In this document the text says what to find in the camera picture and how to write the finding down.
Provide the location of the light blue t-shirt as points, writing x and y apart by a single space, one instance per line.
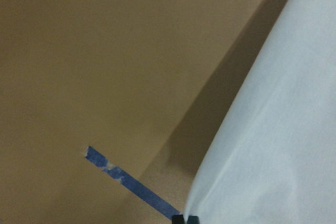
273 157

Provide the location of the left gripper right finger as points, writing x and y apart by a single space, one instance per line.
193 220

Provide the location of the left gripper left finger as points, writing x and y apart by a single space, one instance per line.
177 219

